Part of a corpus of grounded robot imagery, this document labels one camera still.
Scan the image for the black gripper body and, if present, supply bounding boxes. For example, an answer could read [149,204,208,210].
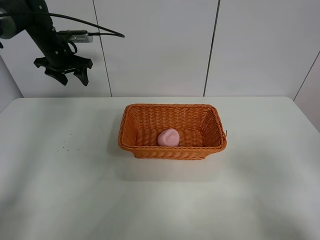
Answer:
[33,30,93,73]

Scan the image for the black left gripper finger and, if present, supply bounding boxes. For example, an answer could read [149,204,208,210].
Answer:
[73,67,89,86]

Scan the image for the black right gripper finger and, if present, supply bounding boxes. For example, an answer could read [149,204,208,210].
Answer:
[44,68,68,86]

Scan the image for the pink peach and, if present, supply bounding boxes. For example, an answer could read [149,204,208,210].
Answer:
[157,128,180,147]

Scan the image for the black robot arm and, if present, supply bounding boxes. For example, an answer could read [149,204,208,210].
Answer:
[0,0,93,86]

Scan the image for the orange wicker basket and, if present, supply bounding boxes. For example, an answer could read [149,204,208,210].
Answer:
[118,103,227,160]

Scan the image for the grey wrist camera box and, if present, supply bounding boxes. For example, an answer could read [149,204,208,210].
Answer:
[57,30,94,43]

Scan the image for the black cable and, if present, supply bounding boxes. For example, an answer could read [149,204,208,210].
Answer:
[0,12,126,54]

